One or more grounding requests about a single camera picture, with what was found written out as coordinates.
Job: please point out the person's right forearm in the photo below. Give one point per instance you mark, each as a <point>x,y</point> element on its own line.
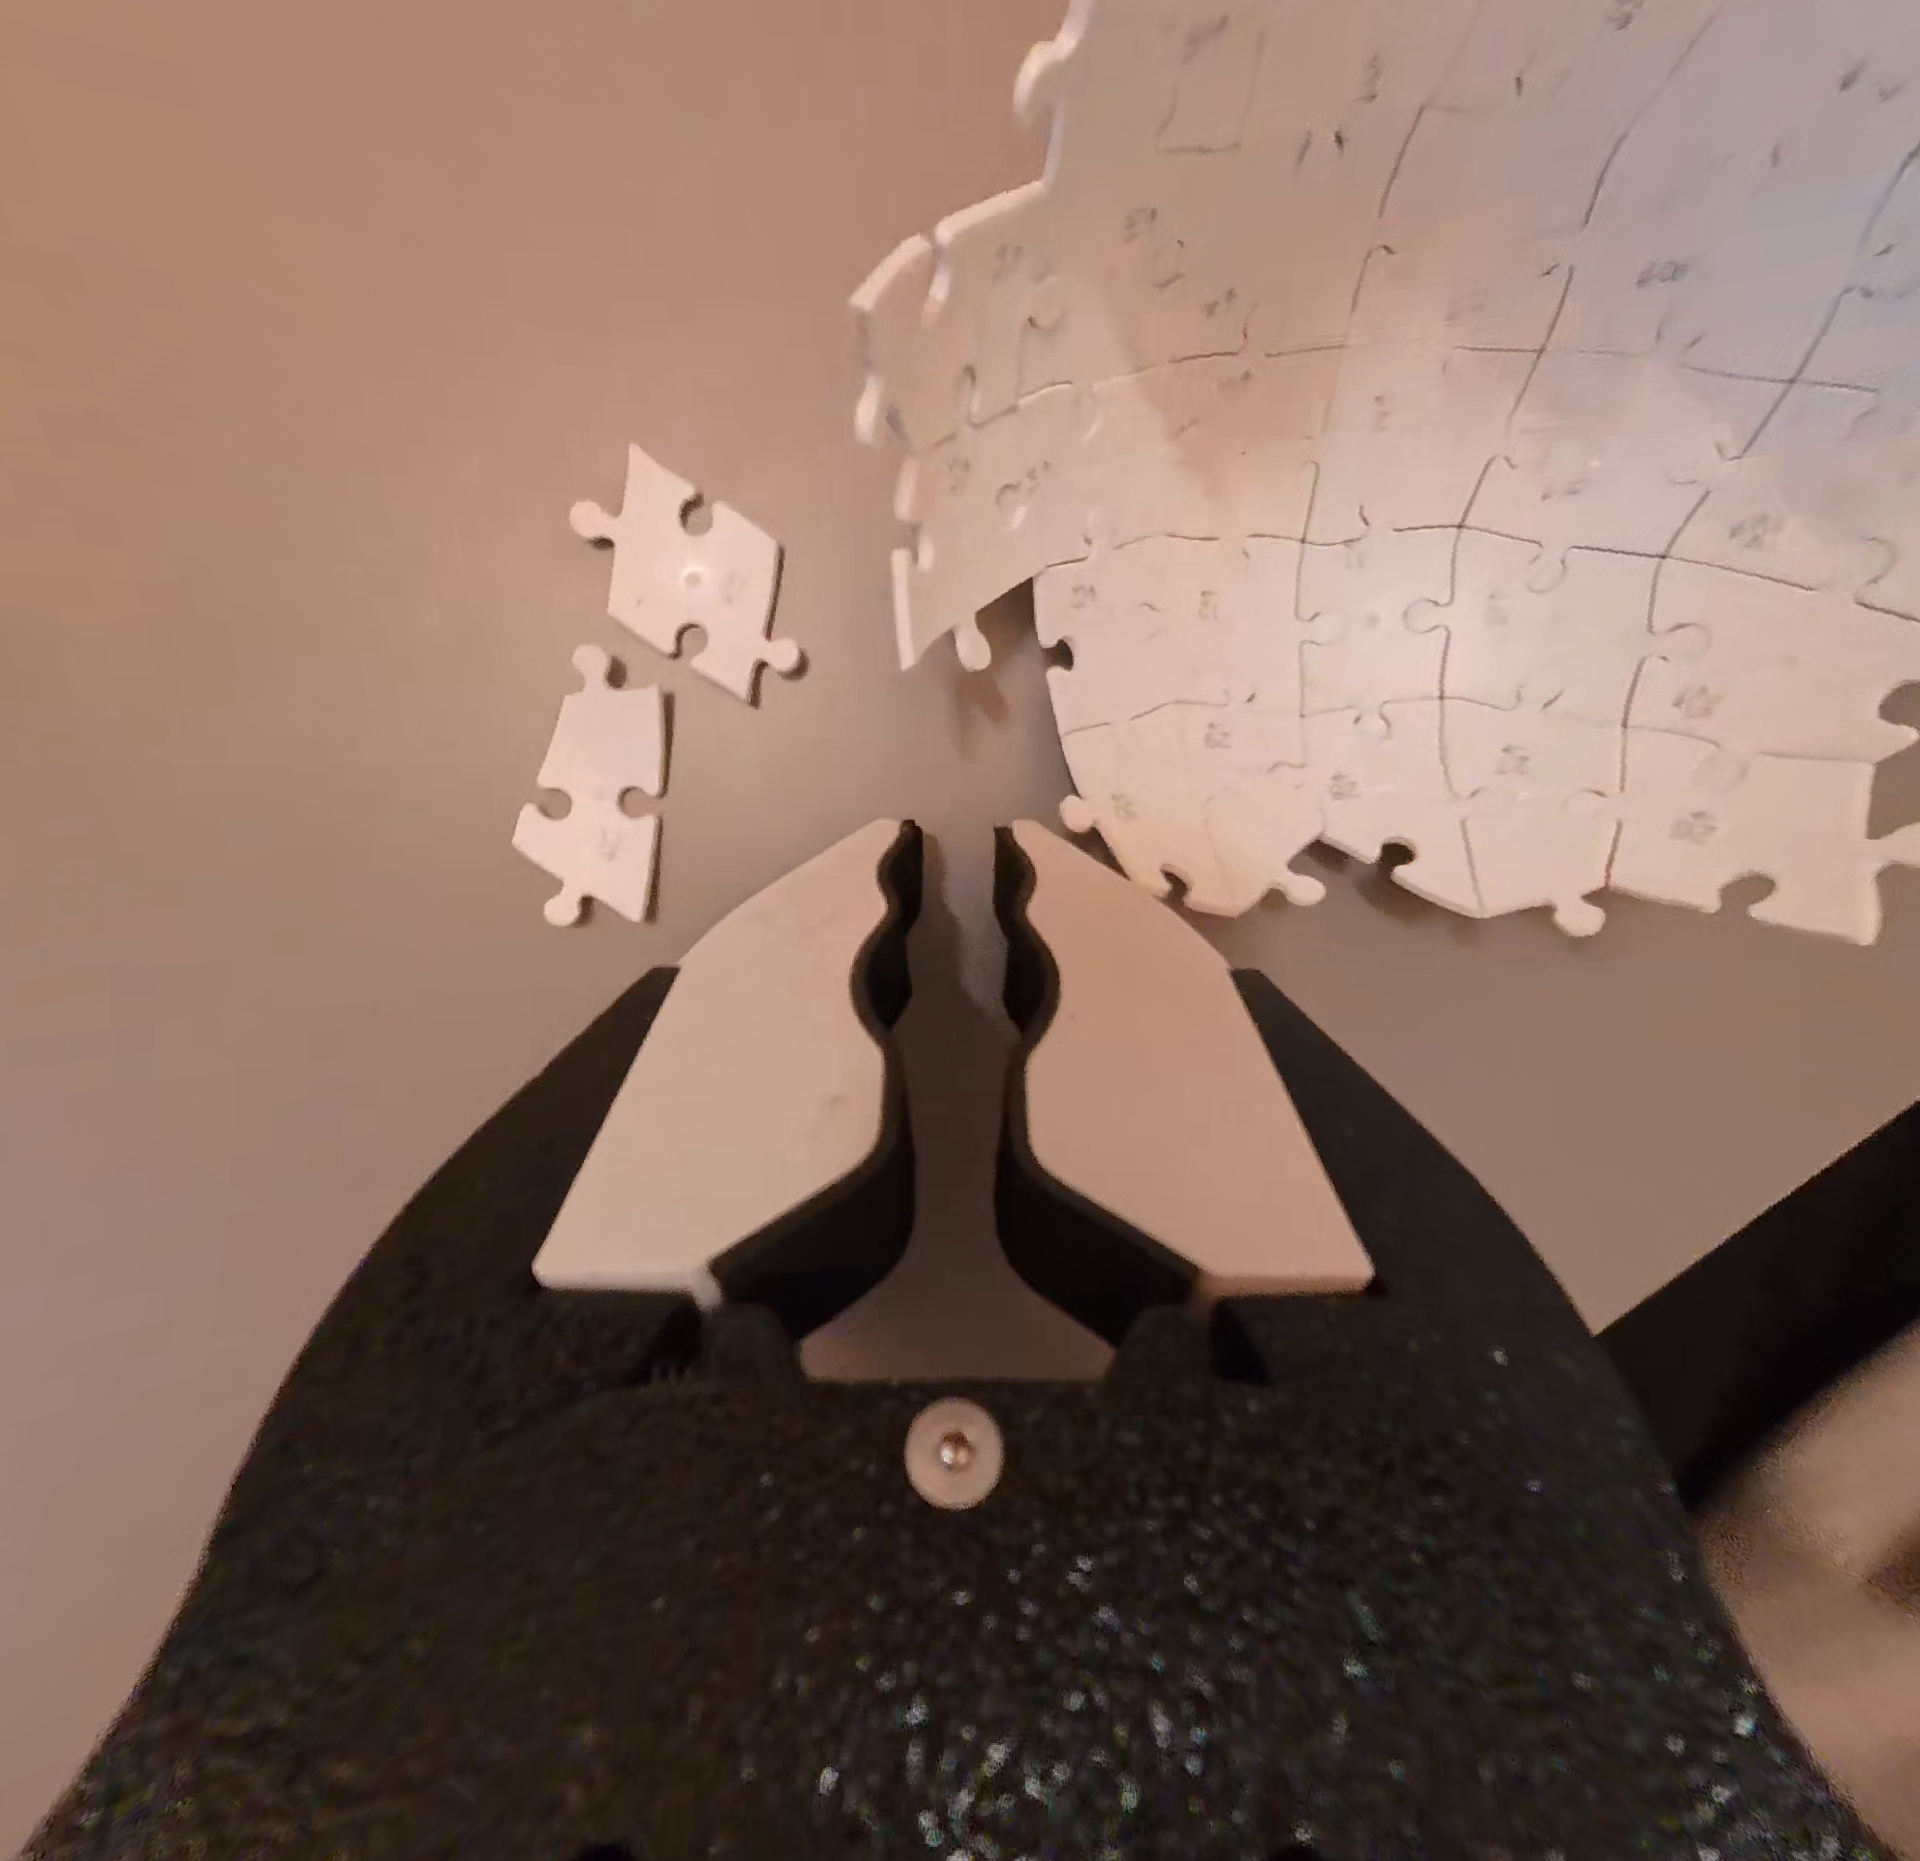
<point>1800,1291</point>

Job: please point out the white puzzle piece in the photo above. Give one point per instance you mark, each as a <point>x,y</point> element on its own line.
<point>600,781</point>
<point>698,570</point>

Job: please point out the partly built puzzle ball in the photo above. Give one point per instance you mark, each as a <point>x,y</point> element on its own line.
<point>1501,390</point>

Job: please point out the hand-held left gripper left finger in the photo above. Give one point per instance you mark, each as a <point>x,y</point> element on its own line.
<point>721,1082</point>

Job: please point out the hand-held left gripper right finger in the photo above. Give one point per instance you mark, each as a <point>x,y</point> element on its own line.
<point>1185,1112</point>

